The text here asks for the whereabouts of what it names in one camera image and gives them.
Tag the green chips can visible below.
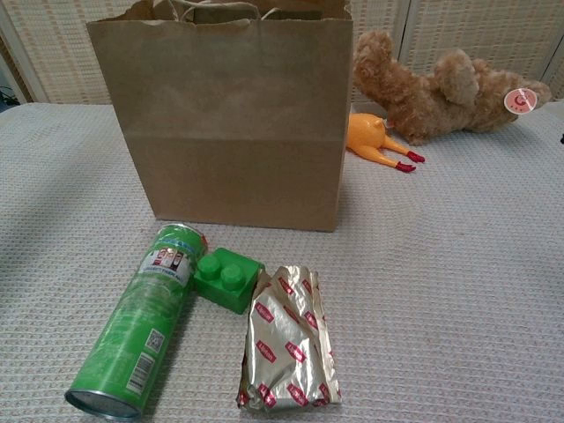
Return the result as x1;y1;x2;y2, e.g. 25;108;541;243
64;223;208;419

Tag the white woven tablecloth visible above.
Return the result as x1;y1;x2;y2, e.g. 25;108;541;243
0;101;564;423

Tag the green plastic toy brick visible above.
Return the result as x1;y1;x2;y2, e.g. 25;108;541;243
193;247;265;316

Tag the woven folding screen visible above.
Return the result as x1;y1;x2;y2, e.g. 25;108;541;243
0;0;564;107

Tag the brown teddy bear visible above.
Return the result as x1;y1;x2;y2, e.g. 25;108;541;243
353;29;553;146

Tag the orange rubber chicken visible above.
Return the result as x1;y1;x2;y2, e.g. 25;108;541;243
345;112;427;174

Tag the brown paper bag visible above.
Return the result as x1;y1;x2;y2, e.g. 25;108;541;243
85;0;356;234

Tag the silver red snack packet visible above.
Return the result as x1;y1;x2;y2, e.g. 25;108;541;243
235;264;343;411

